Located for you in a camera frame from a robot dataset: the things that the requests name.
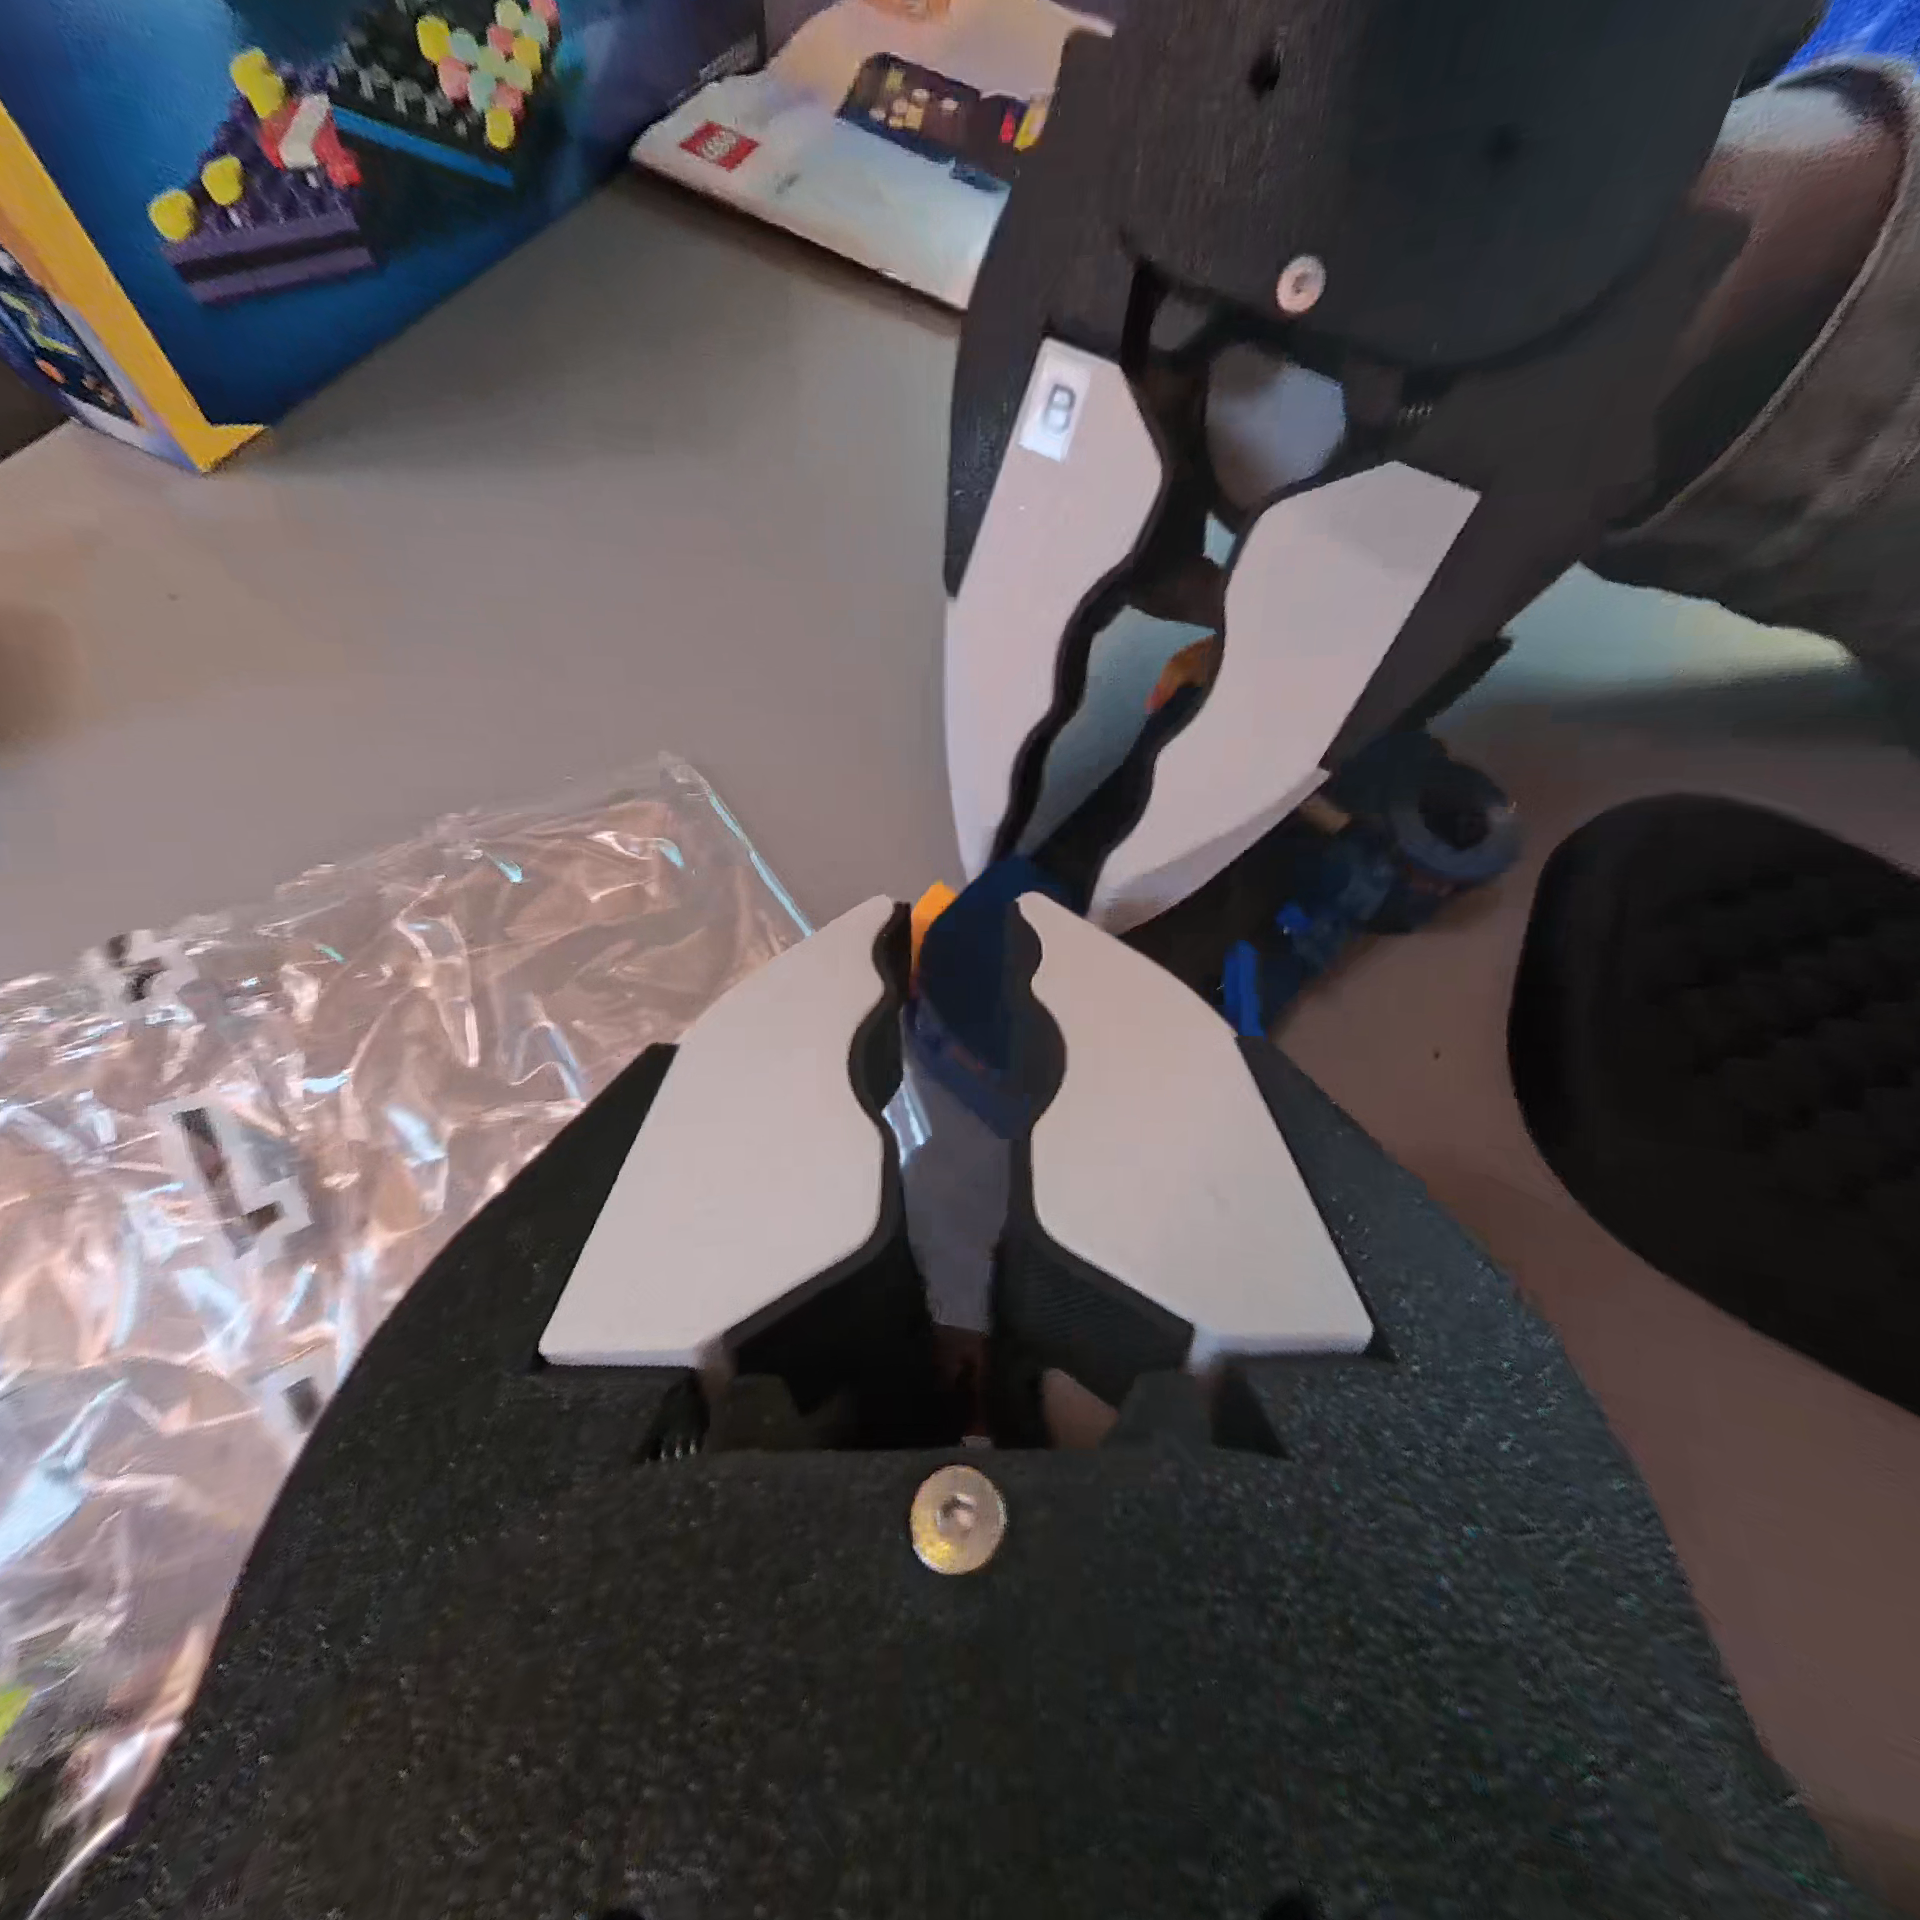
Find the clear plastic bag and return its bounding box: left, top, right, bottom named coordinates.
left=0, top=749, right=819, bottom=1893

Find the large black cushioned pad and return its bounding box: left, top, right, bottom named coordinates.
left=1507, top=795, right=1920, bottom=1420

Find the instruction booklet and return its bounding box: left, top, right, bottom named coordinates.
left=631, top=0, right=1120, bottom=314

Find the blue and yellow toy box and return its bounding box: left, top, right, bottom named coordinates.
left=0, top=0, right=783, bottom=473

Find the blue brick-built game console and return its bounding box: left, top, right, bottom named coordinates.
left=902, top=630, right=1521, bottom=1142

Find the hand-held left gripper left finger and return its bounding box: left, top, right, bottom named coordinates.
left=538, top=895, right=914, bottom=1369

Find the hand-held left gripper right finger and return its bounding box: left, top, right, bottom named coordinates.
left=1018, top=891, right=1377, bottom=1373

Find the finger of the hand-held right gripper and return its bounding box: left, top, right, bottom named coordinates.
left=945, top=335, right=1168, bottom=869
left=1089, top=460, right=1484, bottom=935

